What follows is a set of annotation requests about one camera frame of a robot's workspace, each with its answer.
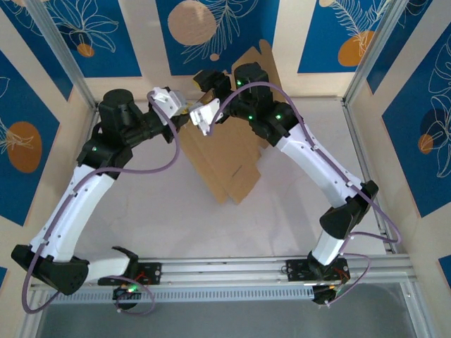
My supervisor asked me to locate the brown cardboard box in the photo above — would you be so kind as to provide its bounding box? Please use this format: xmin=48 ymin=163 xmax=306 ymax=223
xmin=178 ymin=38 xmax=285 ymax=206

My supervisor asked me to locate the blue poster with beige circle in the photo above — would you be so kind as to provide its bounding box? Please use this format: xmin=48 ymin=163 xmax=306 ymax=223
xmin=156 ymin=0 xmax=281 ymax=76

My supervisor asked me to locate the blue poster with orange circle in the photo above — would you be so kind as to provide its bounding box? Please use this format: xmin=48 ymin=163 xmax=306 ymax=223
xmin=382 ymin=20 xmax=451 ymax=218
xmin=0 ymin=49 xmax=61 ymax=227
xmin=297 ymin=0 xmax=393 ymax=74

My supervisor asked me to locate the black left controller board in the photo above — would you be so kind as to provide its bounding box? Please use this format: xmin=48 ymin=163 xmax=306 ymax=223
xmin=112 ymin=284 xmax=144 ymax=311

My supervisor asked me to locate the black controller board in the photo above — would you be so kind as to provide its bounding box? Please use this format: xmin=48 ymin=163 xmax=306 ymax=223
xmin=311 ymin=283 xmax=345 ymax=307
xmin=112 ymin=284 xmax=144 ymax=311

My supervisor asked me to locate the black right controller board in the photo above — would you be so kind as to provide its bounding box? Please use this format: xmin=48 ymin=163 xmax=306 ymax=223
xmin=311 ymin=283 xmax=345 ymax=307

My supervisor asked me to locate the blue flower wall poster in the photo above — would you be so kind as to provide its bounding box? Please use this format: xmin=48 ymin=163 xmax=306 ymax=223
xmin=42 ymin=0 xmax=142 ymax=79
xmin=366 ymin=0 xmax=434 ymax=95
xmin=0 ymin=0 xmax=74 ymax=102

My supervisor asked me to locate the aluminium corner post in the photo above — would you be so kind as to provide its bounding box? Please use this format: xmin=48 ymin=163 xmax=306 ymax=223
xmin=25 ymin=0 xmax=100 ymax=113
xmin=342 ymin=0 xmax=412 ymax=107

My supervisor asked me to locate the aluminium mounting rail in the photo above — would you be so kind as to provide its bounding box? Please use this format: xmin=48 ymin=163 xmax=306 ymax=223
xmin=30 ymin=255 xmax=419 ymax=293

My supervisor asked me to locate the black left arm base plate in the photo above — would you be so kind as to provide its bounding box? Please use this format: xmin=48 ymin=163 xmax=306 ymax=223
xmin=128 ymin=262 xmax=163 ymax=286

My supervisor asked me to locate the grey slotted cable duct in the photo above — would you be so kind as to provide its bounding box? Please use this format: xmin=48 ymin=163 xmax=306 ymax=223
xmin=44 ymin=285 xmax=316 ymax=304

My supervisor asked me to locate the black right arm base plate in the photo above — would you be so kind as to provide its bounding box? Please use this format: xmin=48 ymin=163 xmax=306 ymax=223
xmin=285 ymin=258 xmax=350 ymax=282

